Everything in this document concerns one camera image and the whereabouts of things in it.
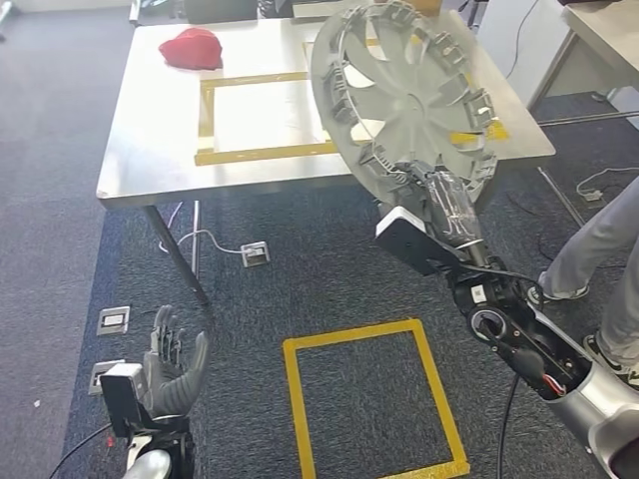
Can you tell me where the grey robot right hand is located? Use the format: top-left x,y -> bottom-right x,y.
394,162 -> 489,269

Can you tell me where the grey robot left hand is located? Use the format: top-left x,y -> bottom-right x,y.
143,304 -> 211,420

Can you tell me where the silver wheel hubcap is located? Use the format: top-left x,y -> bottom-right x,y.
310,0 -> 500,208

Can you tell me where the steel workbench table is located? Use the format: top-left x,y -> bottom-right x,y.
96,9 -> 557,308

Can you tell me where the standing person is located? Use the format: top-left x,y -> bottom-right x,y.
526,175 -> 639,391

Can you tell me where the white side panel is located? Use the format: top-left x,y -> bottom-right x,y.
477,0 -> 585,107

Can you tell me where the red cloth bundle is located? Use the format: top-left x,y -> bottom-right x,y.
159,27 -> 224,72

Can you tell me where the black carry case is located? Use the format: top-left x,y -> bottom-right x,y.
183,0 -> 258,24

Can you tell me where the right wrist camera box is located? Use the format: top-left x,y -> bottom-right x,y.
375,206 -> 468,277

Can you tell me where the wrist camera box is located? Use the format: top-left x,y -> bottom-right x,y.
375,206 -> 468,277
100,361 -> 151,439

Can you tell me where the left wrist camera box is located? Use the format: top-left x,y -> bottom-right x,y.
100,361 -> 151,439

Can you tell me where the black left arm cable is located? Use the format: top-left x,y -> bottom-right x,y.
47,422 -> 113,479

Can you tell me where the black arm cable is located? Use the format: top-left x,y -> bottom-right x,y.
496,373 -> 523,479
47,422 -> 113,479

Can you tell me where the white floor cable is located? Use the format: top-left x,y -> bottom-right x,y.
575,165 -> 639,203
158,200 -> 243,256

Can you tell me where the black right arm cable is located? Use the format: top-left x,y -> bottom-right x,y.
496,373 -> 523,479

